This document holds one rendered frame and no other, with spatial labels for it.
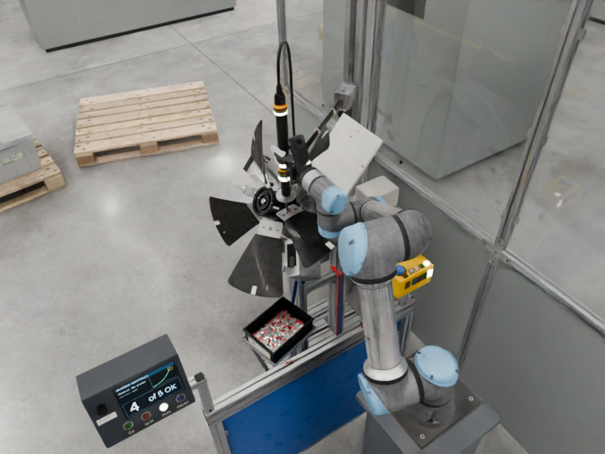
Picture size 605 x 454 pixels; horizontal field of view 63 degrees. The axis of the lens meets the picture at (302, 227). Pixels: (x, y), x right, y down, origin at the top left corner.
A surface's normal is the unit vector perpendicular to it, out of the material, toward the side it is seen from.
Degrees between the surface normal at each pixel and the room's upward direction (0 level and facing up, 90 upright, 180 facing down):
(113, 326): 0
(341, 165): 50
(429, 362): 6
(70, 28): 90
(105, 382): 15
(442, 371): 6
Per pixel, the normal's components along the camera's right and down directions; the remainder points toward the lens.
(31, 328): -0.03, -0.74
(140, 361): -0.16, -0.86
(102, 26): 0.52, 0.56
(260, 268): -0.07, -0.10
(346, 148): -0.67, -0.19
